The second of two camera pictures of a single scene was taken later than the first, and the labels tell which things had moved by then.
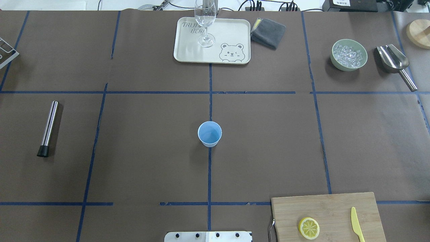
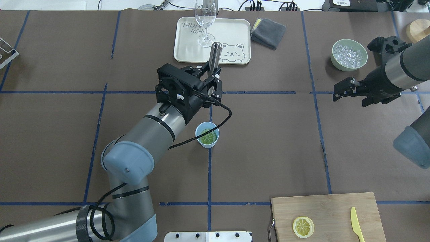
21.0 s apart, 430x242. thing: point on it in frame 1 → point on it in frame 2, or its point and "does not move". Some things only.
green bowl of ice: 348,55 does not move
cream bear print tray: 232,45 does not move
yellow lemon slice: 309,228 → 209,137
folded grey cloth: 268,33 does not move
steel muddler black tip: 49,129 → 215,55
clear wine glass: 205,13 does not move
